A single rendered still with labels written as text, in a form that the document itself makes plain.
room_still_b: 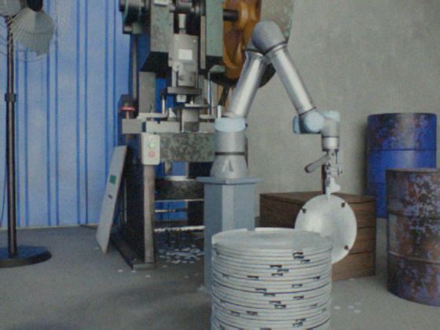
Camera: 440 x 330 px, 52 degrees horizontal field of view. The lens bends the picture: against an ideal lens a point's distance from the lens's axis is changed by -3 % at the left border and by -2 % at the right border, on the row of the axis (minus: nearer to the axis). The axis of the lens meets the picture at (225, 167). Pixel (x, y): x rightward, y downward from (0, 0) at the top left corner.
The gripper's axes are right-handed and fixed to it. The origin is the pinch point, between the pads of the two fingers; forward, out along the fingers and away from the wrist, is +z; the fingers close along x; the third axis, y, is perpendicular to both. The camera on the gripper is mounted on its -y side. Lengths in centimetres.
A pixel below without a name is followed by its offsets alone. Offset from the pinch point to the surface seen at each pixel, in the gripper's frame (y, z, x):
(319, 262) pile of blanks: -22, 7, -89
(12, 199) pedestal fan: -150, 5, 41
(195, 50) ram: -57, -73, 55
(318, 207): -3.4, 4.3, -3.3
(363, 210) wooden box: 18.6, 6.5, 7.2
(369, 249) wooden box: 22.3, 24.1, 8.8
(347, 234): 9.9, 16.0, 0.3
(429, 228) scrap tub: 30.1, 8.5, -31.8
